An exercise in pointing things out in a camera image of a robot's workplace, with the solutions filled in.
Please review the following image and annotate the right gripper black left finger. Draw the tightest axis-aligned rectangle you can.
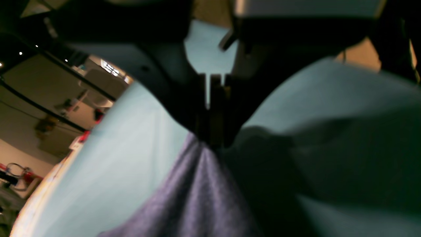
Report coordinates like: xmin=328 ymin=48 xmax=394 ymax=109
xmin=49 ymin=0 xmax=211 ymax=144

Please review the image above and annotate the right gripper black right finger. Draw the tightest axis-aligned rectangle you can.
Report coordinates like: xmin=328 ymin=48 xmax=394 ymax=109
xmin=218 ymin=0 xmax=386 ymax=147

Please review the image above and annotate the teal table cloth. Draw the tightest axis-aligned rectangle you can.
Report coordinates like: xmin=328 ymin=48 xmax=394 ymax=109
xmin=10 ymin=20 xmax=421 ymax=237

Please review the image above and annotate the grey-blue T-shirt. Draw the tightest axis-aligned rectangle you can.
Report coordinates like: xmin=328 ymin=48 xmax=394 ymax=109
xmin=99 ymin=127 xmax=318 ymax=237

